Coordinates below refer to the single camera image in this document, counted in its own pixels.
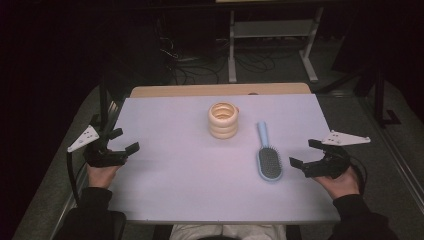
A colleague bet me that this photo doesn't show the person's right hand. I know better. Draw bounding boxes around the person's right hand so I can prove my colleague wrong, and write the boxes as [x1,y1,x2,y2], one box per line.
[313,166,362,200]

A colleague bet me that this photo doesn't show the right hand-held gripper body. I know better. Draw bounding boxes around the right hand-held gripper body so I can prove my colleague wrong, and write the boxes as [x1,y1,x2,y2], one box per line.
[303,130,372,179]

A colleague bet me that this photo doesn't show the person's legs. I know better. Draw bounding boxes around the person's legs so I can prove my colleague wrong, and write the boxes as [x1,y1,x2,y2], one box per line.
[169,223,288,240]

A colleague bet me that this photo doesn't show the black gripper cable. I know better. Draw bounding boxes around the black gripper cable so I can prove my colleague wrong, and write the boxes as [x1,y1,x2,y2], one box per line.
[66,151,81,206]
[349,155,368,196]

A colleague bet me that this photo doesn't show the white table mat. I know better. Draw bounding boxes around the white table mat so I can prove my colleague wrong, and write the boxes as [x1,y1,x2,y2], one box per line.
[108,93,341,224]

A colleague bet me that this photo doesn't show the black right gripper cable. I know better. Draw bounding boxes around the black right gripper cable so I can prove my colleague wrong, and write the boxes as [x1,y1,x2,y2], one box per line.
[349,155,368,196]

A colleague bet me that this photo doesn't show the beige ringed cup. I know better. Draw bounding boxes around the beige ringed cup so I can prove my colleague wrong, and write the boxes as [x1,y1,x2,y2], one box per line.
[208,101,240,140]

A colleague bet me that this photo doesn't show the tangle of floor cables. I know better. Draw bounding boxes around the tangle of floor cables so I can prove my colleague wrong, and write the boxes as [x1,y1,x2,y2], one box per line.
[156,36,278,84]

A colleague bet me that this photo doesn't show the blue hairbrush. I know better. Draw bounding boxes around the blue hairbrush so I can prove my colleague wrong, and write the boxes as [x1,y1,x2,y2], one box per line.
[256,121,284,182]

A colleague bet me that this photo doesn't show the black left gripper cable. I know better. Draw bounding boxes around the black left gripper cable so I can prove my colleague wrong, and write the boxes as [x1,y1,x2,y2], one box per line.
[66,151,81,206]

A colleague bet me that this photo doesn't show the person's left hand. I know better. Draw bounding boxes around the person's left hand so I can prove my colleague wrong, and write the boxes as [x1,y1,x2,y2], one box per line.
[86,162,123,190]

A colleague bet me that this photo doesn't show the black metal stand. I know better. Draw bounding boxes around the black metal stand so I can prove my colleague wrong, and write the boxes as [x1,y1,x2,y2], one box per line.
[316,66,403,128]
[88,83,124,141]

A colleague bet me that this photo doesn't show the wooden table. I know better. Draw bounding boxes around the wooden table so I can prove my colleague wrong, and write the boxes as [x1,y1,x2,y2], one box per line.
[129,82,312,99]

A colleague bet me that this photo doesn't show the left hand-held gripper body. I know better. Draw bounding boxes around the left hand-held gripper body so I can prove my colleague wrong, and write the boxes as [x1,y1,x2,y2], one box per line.
[67,124,129,168]

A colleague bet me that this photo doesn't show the white metal stand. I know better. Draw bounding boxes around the white metal stand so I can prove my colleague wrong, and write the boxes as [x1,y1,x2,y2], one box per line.
[228,6,325,84]

